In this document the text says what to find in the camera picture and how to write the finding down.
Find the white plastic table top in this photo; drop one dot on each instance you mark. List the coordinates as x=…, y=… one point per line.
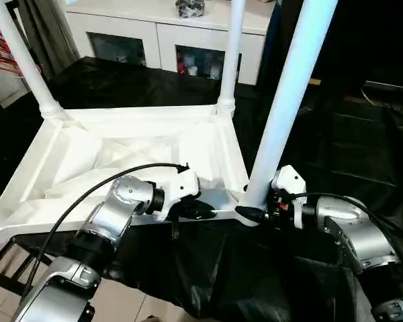
x=87, y=141

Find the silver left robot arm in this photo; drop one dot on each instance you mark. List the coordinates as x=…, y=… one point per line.
x=121, y=204

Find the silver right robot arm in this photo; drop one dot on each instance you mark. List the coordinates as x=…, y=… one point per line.
x=362, y=231

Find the black case with brass label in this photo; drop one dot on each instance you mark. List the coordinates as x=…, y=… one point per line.
x=314, y=81

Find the black mat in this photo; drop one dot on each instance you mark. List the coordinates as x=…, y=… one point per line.
x=121, y=84

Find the dark long metal bar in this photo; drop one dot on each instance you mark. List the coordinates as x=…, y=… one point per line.
x=389, y=85

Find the white cabinet with glass doors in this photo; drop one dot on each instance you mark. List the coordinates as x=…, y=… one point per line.
x=161, y=33

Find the dark grey curtain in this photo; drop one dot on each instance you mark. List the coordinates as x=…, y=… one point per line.
x=50, y=33

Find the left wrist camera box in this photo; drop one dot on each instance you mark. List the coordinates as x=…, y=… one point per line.
x=179, y=188

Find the black metal folding frame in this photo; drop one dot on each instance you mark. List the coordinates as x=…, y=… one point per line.
x=13, y=265

